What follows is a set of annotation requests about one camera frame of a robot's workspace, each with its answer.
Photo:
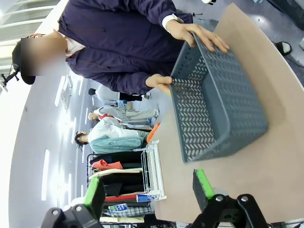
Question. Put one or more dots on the large grey plastic basket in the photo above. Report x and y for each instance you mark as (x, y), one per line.
(237, 95)

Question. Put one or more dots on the background person in white shirt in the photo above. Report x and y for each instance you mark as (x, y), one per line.
(107, 93)

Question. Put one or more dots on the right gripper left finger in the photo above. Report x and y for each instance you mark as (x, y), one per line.
(92, 192)

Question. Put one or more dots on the seated person in light clothes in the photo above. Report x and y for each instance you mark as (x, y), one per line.
(111, 142)

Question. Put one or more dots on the black clothes rack with garments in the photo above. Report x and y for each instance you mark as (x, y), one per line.
(118, 175)

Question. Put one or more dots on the black round floor object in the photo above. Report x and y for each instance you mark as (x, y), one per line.
(283, 47)

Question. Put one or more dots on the bald mannequin in grey clothes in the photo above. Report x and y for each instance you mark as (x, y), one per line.
(133, 114)

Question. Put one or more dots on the person's left hand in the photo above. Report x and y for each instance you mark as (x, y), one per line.
(185, 29)

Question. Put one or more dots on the person in dark purple jacket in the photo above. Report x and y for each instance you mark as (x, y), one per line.
(114, 47)

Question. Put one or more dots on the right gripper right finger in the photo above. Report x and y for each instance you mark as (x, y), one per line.
(202, 187)

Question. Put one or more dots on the person's right hand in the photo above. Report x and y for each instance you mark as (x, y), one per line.
(158, 81)

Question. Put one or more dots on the person's left forearm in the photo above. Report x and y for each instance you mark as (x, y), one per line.
(164, 9)

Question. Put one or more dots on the person's right forearm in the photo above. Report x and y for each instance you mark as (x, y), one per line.
(133, 83)

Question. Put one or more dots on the black camera on tripod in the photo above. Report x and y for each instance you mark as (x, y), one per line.
(10, 74)

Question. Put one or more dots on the blue Pocari Sweat can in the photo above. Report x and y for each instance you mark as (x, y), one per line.
(144, 197)
(117, 208)

